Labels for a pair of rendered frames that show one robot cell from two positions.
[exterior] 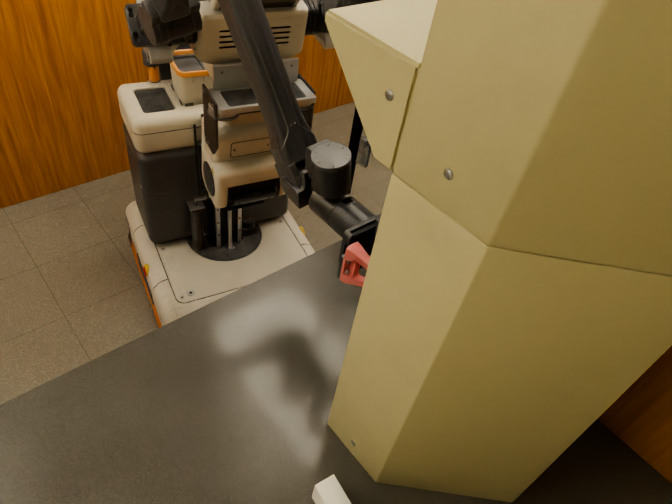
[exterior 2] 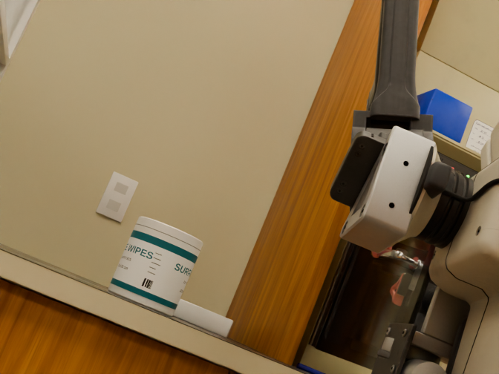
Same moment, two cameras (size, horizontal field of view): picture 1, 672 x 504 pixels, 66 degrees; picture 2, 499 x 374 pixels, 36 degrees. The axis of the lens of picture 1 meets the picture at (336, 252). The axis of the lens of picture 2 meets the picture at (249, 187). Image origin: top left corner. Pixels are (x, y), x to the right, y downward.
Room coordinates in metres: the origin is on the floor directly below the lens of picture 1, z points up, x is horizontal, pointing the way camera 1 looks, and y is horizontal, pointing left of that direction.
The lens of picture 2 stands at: (2.13, 0.48, 0.96)
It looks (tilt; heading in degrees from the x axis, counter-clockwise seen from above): 10 degrees up; 214
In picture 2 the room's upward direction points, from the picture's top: 22 degrees clockwise
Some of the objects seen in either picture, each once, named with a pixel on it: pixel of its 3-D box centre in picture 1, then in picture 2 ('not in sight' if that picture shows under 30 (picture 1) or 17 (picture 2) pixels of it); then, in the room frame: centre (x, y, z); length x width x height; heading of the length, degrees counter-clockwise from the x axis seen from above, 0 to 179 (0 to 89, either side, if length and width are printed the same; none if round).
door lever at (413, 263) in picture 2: not in sight; (393, 257); (0.78, -0.07, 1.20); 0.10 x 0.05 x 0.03; 54
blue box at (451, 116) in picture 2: not in sight; (436, 119); (0.60, -0.16, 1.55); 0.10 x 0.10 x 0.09; 47
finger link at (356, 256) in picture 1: (374, 265); not in sight; (0.50, -0.06, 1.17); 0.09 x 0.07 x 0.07; 47
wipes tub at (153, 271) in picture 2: not in sight; (155, 266); (1.00, -0.41, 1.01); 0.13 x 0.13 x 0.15
